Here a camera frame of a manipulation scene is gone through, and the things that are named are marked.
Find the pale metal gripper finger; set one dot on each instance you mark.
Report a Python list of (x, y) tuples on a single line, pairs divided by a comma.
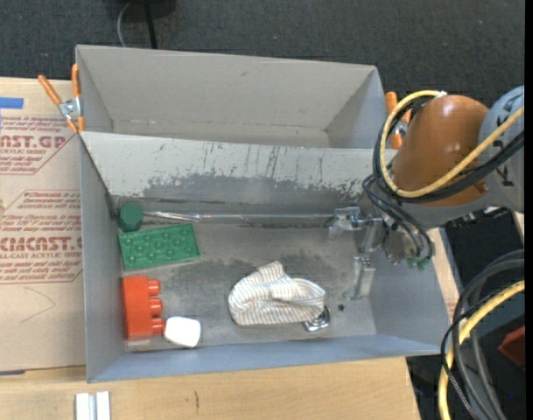
[(362, 274), (347, 217)]

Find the silver metal clip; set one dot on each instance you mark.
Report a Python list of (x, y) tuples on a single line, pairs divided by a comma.
[(317, 322)]

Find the white striped cloth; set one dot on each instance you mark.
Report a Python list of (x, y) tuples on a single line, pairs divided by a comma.
[(270, 298)]

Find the grey metal bin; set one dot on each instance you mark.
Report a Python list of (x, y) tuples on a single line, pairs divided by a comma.
[(248, 177)]

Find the white rounded block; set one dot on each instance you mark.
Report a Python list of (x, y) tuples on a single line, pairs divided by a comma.
[(183, 331)]

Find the dark green flat block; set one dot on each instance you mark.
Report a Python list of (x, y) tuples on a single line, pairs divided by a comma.
[(159, 247)]

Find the dark green hexagonal cap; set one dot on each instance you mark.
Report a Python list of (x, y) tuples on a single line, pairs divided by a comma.
[(131, 217)]

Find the orange-red toy brick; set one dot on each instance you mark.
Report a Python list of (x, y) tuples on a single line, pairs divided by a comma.
[(139, 306)]

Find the brown cardboard board red print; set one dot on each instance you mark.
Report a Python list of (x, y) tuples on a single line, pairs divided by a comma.
[(38, 217)]

